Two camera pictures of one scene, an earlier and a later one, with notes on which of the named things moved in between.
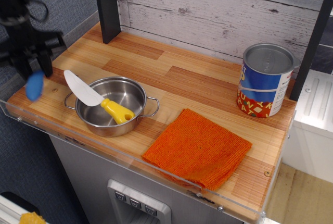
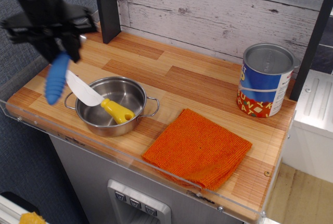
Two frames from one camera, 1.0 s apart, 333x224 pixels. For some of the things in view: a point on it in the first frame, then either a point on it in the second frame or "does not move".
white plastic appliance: x=308 y=147 does not move
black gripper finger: x=23 y=65 to x=48 y=47
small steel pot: x=127 y=91 does not move
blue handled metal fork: x=34 y=86 to x=54 y=83
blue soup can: x=265 y=75 does not move
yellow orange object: x=31 y=218 does not move
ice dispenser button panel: x=128 y=206 does not move
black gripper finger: x=45 y=59 to x=71 y=40
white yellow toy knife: x=88 y=96 does not move
